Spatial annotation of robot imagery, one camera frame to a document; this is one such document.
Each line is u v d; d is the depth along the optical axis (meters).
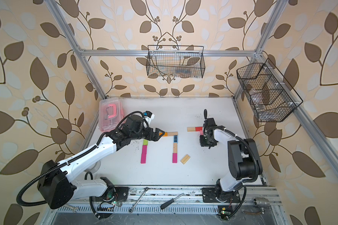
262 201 0.69
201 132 0.99
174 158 0.87
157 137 0.69
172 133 0.97
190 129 1.02
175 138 0.96
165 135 0.77
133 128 0.61
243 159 0.46
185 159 0.87
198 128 1.01
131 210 0.70
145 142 0.95
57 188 0.39
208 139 0.80
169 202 0.72
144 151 0.90
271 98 0.74
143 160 0.87
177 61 0.96
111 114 0.97
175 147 0.91
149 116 0.71
